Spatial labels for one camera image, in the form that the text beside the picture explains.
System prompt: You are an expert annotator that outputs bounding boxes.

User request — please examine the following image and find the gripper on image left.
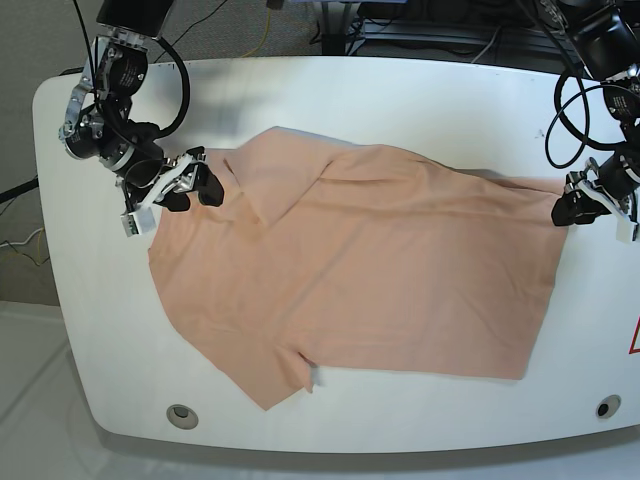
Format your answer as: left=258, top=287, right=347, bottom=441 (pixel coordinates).
left=119, top=146, right=224, bottom=212

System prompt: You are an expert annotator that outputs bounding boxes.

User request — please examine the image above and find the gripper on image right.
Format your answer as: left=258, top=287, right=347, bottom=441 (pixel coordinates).
left=551, top=154, right=639, bottom=226

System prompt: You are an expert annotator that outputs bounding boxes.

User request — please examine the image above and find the peach T-shirt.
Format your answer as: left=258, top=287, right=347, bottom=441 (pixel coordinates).
left=148, top=128, right=567, bottom=409

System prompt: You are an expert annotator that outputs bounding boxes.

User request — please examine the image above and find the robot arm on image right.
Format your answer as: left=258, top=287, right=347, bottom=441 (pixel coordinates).
left=540, top=1, right=639, bottom=242

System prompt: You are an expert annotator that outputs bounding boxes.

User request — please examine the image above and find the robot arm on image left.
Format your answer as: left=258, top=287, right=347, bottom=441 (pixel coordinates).
left=59, top=1, right=224, bottom=215

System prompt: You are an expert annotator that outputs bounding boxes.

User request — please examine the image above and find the red triangle sticker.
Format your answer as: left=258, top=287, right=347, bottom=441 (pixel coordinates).
left=629, top=318, right=640, bottom=354

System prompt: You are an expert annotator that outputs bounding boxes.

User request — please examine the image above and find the black bar at left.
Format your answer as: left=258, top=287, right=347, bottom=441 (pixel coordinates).
left=0, top=177, right=39, bottom=204

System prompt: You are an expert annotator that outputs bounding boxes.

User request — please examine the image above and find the right table grommet hole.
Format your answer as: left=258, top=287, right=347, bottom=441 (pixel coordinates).
left=596, top=395, right=621, bottom=419

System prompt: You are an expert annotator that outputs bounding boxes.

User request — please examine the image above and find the table grommet hole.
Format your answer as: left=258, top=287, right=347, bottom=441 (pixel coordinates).
left=596, top=395, right=621, bottom=419
left=166, top=404, right=199, bottom=430

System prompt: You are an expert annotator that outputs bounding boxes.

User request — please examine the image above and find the left table grommet hole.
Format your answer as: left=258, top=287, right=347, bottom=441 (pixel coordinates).
left=166, top=404, right=199, bottom=430

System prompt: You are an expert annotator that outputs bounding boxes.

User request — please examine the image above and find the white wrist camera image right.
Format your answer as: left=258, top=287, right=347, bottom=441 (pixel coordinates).
left=616, top=219, right=639, bottom=244

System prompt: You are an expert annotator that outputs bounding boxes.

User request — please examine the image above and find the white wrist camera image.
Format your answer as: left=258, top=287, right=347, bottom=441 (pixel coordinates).
left=616, top=219, right=639, bottom=244
left=120, top=208, right=156, bottom=237

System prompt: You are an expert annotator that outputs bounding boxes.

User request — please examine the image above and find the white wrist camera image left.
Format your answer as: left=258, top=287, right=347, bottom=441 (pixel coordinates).
left=120, top=208, right=156, bottom=237

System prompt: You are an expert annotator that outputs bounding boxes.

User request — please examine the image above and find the white cable on floor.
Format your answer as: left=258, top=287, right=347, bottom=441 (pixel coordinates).
left=0, top=227, right=46, bottom=251

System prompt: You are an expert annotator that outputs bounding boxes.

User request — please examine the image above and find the yellow cable on floor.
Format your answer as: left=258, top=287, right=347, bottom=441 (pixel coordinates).
left=0, top=230, right=47, bottom=269

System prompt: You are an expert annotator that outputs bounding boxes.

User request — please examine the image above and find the black metal stand frame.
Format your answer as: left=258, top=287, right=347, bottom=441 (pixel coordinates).
left=311, top=1, right=577, bottom=69

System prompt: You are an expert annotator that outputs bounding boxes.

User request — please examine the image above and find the yellow hanging cable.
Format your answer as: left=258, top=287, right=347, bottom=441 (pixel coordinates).
left=242, top=4, right=274, bottom=59

